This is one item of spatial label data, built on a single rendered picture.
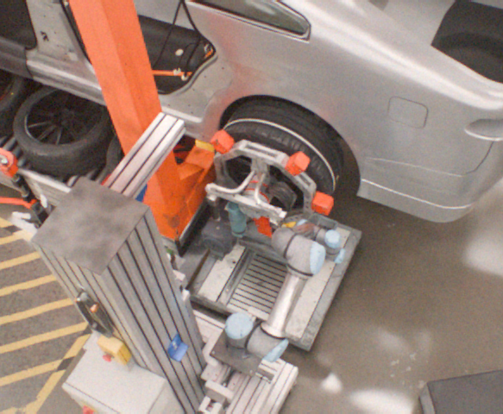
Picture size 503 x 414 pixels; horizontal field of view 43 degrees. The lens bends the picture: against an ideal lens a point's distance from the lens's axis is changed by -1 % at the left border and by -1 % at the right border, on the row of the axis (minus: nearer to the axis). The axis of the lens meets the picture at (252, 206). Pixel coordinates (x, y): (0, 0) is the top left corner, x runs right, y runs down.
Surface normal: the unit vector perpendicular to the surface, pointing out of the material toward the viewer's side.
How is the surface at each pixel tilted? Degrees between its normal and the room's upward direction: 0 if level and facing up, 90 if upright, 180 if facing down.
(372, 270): 0
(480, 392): 0
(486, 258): 0
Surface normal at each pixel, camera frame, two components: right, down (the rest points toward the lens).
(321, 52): -0.43, 0.60
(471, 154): -0.24, 0.82
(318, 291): -0.06, -0.55
